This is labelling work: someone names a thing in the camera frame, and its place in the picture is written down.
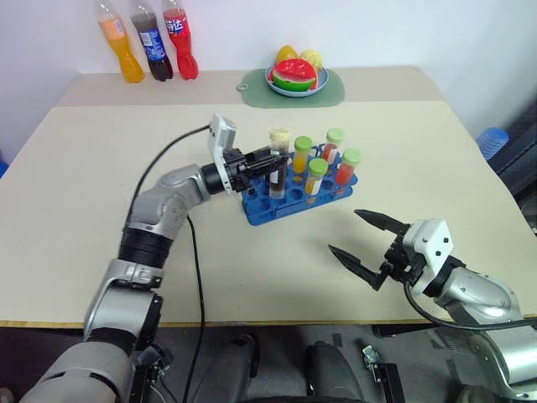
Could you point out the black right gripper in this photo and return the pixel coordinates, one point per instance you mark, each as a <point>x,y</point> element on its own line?
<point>400,262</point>

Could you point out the dark rounded shape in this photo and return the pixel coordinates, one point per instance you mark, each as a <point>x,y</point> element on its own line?
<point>331,369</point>

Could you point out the orange soda bottle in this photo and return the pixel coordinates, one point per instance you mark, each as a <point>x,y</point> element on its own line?
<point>126,54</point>

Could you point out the stack of blue cups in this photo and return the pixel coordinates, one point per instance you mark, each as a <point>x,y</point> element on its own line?
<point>494,142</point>

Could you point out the blue object at edge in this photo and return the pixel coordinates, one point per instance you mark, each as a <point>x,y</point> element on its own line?
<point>3,165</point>

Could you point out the blue plate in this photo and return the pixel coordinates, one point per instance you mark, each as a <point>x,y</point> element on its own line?
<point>323,82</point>

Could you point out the brown test tube yellow cap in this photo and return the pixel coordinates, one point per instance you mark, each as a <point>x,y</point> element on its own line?
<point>279,140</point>

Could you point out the toy watermelon slice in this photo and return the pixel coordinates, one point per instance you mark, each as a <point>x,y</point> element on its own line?
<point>293,75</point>

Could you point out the yellow toy lemon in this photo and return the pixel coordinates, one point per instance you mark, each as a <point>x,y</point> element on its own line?
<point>312,58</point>

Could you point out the black chair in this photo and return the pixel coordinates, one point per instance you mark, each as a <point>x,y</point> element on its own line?
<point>520,159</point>

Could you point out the cola bottle blue label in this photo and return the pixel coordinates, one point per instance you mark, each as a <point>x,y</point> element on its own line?
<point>154,46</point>

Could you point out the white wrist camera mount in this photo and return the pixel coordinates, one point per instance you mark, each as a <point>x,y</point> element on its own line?
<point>434,243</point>
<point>221,133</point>

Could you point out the orange toy fruit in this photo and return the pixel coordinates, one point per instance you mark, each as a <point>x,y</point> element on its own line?
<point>286,53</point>

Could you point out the blue test tube rack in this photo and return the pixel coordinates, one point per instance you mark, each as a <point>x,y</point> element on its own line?
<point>289,207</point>

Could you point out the yellow test tube green cap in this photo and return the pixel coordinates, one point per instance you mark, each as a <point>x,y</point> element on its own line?
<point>317,168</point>
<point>302,144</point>

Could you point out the red test tube green cap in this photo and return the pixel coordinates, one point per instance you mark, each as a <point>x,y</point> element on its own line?
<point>351,157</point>
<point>335,136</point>

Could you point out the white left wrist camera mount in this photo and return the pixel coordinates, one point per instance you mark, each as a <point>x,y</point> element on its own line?
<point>221,133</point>

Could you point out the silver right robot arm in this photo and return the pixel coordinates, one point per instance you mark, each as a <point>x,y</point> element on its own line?
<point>482,289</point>

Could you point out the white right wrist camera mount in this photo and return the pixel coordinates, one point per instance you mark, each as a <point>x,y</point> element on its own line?
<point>434,243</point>

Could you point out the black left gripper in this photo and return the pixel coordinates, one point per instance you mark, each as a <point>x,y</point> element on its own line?
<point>236,170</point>

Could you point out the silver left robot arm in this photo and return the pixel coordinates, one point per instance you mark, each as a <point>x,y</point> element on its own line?
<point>168,201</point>

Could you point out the green silicone mat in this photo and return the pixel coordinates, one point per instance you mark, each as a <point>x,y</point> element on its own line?
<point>251,90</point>

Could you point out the red soda bottle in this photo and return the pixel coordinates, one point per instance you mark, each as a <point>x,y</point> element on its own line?
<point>182,46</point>

